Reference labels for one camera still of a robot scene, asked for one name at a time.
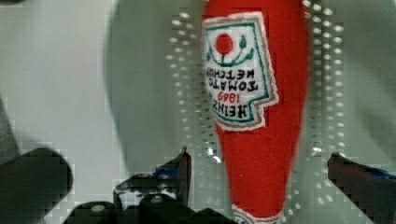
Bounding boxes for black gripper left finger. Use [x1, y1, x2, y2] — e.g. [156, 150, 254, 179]
[63, 148, 236, 224]

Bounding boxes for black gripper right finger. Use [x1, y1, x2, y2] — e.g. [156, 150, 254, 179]
[327, 153, 396, 224]

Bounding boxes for red plush ketchup bottle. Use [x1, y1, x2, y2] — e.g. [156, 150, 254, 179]
[202, 0, 309, 224]

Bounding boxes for green perforated strainer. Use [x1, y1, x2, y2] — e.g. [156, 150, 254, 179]
[105, 0, 395, 224]

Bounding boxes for black cylinder post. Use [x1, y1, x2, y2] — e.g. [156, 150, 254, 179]
[0, 148, 73, 224]

